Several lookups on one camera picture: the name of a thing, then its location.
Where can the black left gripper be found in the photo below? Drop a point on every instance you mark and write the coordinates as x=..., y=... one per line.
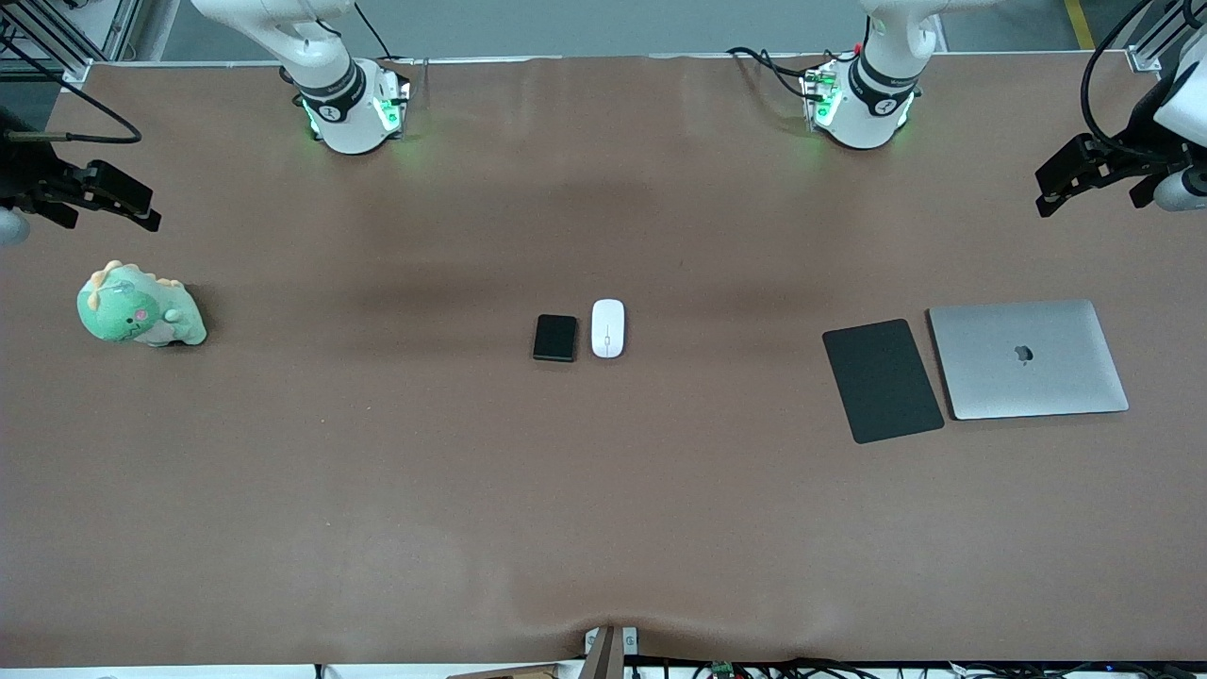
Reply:
x=1129, y=154

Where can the black mouse pad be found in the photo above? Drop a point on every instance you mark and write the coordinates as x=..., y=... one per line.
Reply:
x=882, y=382

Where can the green dinosaur plush toy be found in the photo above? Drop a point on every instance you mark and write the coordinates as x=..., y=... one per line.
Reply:
x=127, y=311

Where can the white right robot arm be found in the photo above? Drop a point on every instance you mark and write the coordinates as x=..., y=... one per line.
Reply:
x=344, y=123

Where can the table edge bracket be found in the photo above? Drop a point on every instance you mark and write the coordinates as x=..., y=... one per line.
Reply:
x=605, y=655

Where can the black smartphone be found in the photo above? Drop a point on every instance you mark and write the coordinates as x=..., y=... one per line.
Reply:
x=554, y=338

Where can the brown table cover mat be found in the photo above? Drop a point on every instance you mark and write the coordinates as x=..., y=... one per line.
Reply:
x=471, y=471

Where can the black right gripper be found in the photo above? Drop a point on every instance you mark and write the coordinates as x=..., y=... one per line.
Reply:
x=26, y=172

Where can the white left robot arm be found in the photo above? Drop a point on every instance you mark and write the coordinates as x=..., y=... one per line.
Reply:
x=868, y=123

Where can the aluminium frame profile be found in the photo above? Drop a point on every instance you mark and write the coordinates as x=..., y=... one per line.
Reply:
x=1155, y=47
x=66, y=38

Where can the silver closed laptop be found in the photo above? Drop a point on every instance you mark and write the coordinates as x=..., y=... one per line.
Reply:
x=1028, y=377

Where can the white computer mouse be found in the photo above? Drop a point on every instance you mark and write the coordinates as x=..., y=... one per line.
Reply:
x=608, y=328

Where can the small green circuit board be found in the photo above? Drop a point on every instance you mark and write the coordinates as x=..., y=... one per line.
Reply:
x=722, y=670

